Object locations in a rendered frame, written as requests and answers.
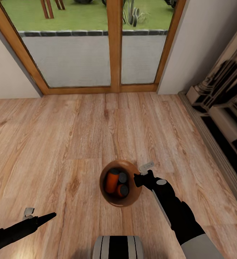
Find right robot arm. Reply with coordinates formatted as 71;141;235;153
134;162;225;259

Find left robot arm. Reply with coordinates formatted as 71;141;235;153
0;208;57;249

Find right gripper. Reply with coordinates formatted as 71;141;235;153
134;170;154;187

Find robot trunk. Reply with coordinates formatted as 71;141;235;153
93;236;144;259

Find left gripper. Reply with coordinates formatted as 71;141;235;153
11;213;57;243

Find trash can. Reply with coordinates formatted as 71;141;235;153
99;159;142;208

